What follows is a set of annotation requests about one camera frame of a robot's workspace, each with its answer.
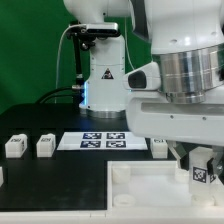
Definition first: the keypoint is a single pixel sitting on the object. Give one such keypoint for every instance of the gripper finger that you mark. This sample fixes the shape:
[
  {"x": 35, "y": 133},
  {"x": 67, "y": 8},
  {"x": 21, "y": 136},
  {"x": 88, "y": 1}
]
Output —
[
  {"x": 179, "y": 152},
  {"x": 215, "y": 166}
]

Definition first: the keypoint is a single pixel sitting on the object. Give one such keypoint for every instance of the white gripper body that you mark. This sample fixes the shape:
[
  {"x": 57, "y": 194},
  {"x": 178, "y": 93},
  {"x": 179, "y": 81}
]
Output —
[{"x": 150, "y": 117}]

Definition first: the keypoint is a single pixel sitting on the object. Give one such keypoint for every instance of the white square table top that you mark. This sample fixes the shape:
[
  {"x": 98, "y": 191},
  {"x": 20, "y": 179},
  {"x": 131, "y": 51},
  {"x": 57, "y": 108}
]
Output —
[{"x": 153, "y": 184}]

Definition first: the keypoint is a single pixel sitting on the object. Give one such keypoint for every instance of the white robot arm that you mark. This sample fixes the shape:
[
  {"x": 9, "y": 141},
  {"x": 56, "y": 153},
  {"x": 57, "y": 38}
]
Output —
[{"x": 179, "y": 95}]

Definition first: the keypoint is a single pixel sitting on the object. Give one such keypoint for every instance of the white marker sheet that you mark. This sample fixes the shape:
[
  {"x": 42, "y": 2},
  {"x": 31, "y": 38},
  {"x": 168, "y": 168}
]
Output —
[{"x": 101, "y": 141}]

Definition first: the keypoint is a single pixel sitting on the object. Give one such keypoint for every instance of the white block left edge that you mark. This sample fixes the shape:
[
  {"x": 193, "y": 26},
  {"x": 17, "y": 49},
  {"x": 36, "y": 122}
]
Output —
[{"x": 1, "y": 177}]

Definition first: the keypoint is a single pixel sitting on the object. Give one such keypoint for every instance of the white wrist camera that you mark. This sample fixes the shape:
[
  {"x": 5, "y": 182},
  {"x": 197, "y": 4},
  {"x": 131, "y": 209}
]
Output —
[{"x": 145, "y": 78}]

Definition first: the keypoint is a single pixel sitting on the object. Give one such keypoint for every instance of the grey camera on stand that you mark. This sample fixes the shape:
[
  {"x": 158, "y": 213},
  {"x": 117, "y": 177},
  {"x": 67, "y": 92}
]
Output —
[{"x": 106, "y": 29}]

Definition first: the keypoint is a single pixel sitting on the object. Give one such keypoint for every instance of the white front rail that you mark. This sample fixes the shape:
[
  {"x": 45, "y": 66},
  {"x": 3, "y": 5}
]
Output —
[{"x": 77, "y": 218}]

